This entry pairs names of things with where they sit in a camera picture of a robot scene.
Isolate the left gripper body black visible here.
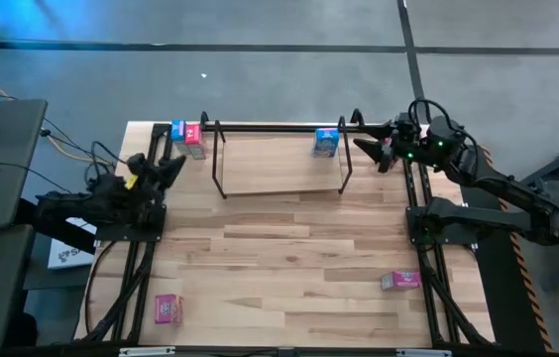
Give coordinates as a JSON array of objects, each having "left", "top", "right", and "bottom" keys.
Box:
[{"left": 123, "top": 152, "right": 165, "bottom": 199}]

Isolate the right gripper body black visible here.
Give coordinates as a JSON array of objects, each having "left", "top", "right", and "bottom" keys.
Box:
[{"left": 391, "top": 112, "right": 429, "bottom": 165}]

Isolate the blue Rice Krispies cereal box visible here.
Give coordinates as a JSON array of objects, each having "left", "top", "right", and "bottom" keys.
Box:
[{"left": 312, "top": 127, "right": 341, "bottom": 160}]

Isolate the pink Raisin Bran cereal box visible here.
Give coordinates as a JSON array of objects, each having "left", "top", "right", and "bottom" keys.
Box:
[
  {"left": 154, "top": 293, "right": 185, "bottom": 326},
  {"left": 380, "top": 270, "right": 423, "bottom": 293}
]

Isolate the white cardboard box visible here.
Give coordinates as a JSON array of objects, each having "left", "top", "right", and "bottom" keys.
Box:
[{"left": 47, "top": 217, "right": 99, "bottom": 271}]

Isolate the black mat hazard stripe edge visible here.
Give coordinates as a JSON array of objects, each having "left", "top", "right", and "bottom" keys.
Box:
[{"left": 460, "top": 143, "right": 554, "bottom": 354}]

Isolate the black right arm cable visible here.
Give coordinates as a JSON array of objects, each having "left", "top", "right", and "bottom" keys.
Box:
[{"left": 406, "top": 97, "right": 462, "bottom": 138}]

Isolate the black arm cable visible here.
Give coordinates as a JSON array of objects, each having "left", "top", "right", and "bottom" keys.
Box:
[
  {"left": 83, "top": 140, "right": 128, "bottom": 192},
  {"left": 406, "top": 97, "right": 462, "bottom": 138}
]

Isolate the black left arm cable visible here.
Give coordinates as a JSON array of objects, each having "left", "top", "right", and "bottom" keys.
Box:
[{"left": 83, "top": 140, "right": 128, "bottom": 192}]

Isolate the black floor cable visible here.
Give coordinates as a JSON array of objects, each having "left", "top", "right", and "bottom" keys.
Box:
[{"left": 0, "top": 86, "right": 117, "bottom": 168}]

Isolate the black metal rig frame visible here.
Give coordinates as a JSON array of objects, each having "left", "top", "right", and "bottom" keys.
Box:
[{"left": 80, "top": 108, "right": 497, "bottom": 357}]

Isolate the white metal bracket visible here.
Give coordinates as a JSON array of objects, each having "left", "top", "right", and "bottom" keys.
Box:
[
  {"left": 119, "top": 346, "right": 177, "bottom": 357},
  {"left": 395, "top": 348, "right": 453, "bottom": 357}
]

